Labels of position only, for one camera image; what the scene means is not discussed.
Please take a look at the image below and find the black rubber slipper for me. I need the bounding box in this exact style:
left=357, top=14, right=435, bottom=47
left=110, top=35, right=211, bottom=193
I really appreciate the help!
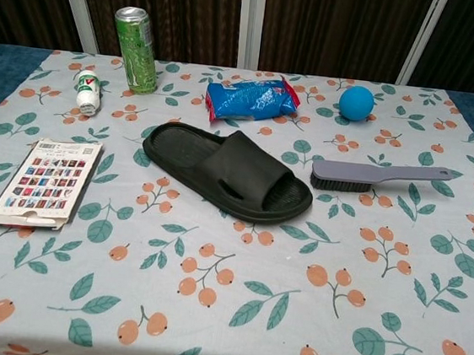
left=135, top=118, right=321, bottom=229

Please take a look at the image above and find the blue snack packet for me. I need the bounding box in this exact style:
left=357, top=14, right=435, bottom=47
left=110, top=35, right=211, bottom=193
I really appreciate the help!
left=202, top=67, right=305, bottom=132

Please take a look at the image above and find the floral tablecloth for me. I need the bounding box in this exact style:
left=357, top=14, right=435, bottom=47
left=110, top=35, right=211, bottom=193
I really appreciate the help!
left=0, top=41, right=474, bottom=355

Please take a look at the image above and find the blue ball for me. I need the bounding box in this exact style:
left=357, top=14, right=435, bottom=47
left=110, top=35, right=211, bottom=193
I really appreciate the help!
left=337, top=83, right=377, bottom=125

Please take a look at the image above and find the green drink can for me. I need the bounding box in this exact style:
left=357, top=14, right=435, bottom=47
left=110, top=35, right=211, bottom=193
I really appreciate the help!
left=106, top=3, right=167, bottom=96

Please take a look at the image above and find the small white plastic bottle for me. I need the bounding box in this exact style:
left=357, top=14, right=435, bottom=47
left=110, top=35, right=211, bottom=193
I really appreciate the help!
left=73, top=67, right=105, bottom=118

